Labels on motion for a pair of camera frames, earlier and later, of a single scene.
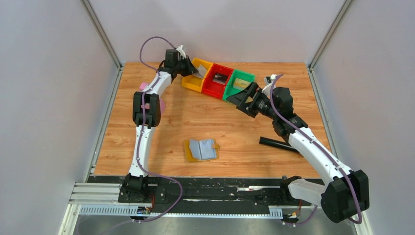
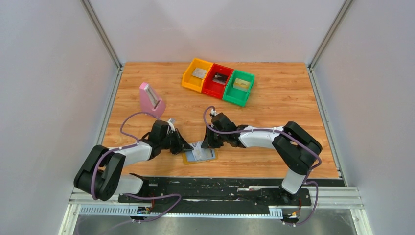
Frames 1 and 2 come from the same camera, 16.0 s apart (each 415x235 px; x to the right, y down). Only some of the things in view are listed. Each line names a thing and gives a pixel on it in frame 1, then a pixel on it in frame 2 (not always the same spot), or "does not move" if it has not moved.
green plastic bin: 236,74 does not move
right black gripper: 248,100 → 212,137
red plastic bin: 213,88 does not move
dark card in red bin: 220,79 does not move
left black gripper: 188,66 → 176,142
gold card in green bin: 241,83 does not move
